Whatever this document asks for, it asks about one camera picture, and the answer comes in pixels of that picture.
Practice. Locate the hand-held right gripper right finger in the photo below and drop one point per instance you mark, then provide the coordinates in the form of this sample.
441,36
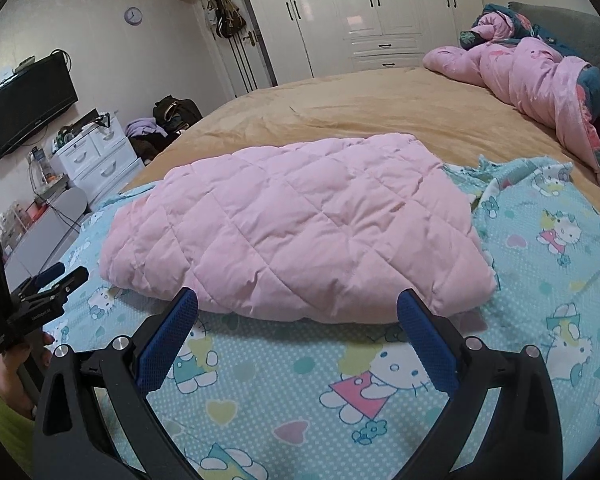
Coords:
425,337

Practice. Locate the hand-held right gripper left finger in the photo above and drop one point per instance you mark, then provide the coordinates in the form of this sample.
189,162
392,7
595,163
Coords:
172,332

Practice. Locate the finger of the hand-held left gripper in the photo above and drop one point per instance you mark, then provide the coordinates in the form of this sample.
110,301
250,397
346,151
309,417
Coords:
47,275
70,280

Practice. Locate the pink quilted jacket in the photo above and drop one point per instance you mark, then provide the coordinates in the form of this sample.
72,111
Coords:
300,225

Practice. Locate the person's left forearm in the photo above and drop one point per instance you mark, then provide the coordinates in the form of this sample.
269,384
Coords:
5,435

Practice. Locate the purple clothes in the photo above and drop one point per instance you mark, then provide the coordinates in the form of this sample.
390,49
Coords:
142,127

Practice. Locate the person's left hand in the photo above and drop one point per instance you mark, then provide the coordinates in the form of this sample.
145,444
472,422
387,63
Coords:
10,380

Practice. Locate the white drawer cabinet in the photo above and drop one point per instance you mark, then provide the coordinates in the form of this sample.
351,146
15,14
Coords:
105,160

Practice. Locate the blue cartoon printed blanket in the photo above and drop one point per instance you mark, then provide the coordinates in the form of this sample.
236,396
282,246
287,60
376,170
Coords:
280,410

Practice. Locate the dark bag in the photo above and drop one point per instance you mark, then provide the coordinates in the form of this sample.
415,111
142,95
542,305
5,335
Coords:
180,112

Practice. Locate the bed with tan sheet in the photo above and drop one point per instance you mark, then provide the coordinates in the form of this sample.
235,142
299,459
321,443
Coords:
380,105

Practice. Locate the white door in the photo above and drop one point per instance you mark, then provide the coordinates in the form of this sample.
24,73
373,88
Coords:
245,65

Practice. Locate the pink floral duvet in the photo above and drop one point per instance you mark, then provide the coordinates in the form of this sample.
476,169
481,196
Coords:
530,75

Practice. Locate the bags hanging on door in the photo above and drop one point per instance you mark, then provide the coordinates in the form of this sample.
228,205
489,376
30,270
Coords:
227,17

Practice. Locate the white wardrobe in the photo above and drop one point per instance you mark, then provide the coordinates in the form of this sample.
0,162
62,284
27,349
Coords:
380,10

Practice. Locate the grey headboard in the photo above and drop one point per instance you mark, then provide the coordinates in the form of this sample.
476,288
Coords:
565,27

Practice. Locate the black wall television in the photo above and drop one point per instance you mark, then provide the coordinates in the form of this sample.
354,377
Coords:
27,107

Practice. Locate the round wall clock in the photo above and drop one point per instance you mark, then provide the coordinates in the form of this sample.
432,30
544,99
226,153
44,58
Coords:
133,15

